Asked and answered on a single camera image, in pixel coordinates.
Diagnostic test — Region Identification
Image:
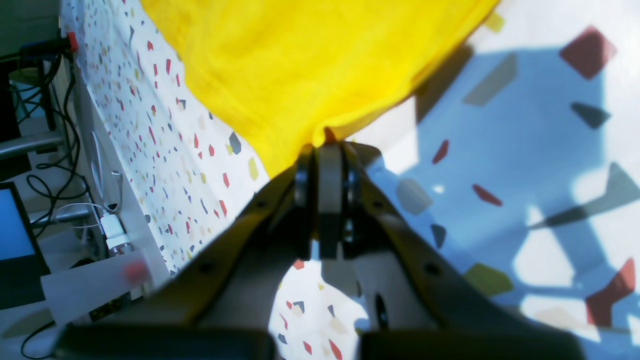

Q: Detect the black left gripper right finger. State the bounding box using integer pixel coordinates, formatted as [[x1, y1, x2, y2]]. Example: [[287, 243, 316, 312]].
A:
[[317, 143, 585, 360]]

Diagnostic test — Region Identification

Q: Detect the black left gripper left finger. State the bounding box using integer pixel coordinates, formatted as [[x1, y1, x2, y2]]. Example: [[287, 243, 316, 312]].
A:
[[55, 145, 316, 360]]

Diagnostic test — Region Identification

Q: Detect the yellow T-shirt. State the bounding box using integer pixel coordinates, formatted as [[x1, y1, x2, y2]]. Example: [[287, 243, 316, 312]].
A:
[[141, 0, 498, 178]]

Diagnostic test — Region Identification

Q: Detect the terrazzo pattern tablecloth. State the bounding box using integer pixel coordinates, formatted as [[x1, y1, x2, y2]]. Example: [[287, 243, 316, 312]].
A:
[[61, 0, 639, 360]]

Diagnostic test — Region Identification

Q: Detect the blue monitor screen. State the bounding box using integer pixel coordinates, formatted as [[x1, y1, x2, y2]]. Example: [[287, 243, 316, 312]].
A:
[[0, 182, 51, 310]]

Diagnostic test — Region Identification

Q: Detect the red-handled clamp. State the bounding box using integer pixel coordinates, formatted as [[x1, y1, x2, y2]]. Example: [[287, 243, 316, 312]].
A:
[[18, 32, 79, 59]]

